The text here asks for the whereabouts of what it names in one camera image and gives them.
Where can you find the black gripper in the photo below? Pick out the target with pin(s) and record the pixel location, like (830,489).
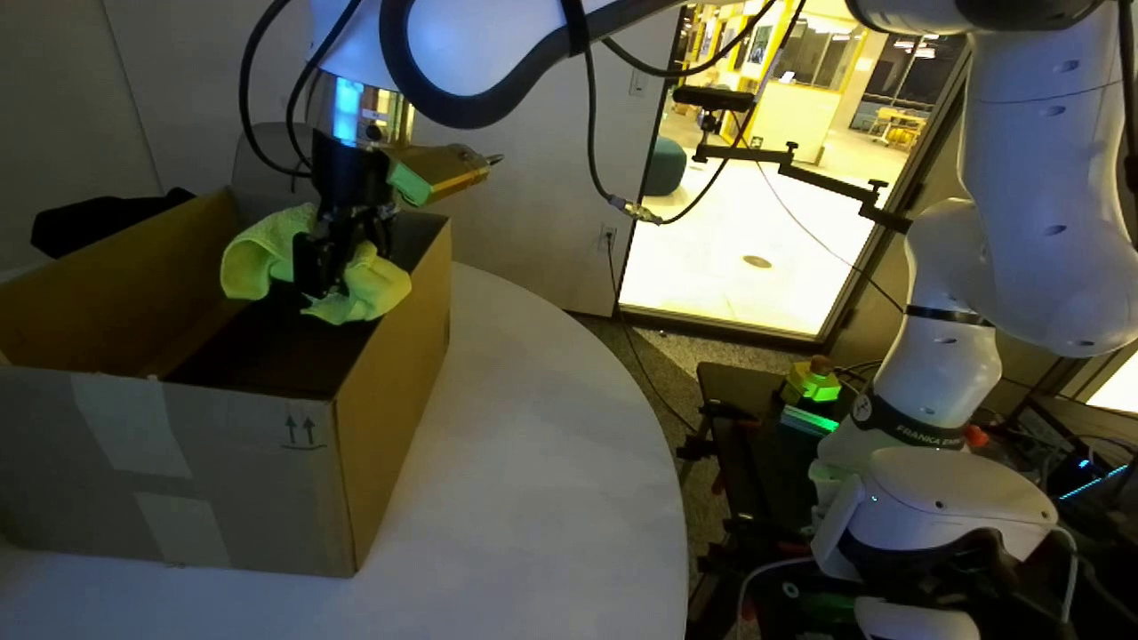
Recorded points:
(350,182)

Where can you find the yellow microfiber towel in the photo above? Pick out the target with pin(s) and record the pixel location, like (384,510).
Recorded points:
(269,254)

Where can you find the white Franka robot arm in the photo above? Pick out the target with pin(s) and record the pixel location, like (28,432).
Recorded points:
(1034,189)

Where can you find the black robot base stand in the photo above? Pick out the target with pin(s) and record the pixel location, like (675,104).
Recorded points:
(733,499)

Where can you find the brown cardboard box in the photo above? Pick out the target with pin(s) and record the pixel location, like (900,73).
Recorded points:
(378,412)

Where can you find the green lit control box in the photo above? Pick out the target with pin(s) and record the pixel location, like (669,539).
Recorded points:
(811,398)

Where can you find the grey chair back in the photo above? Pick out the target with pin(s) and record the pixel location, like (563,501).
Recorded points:
(255,166)

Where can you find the black cloth bundle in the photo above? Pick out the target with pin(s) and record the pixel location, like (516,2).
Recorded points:
(102,217)

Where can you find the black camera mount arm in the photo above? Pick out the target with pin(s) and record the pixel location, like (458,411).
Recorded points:
(783,154)

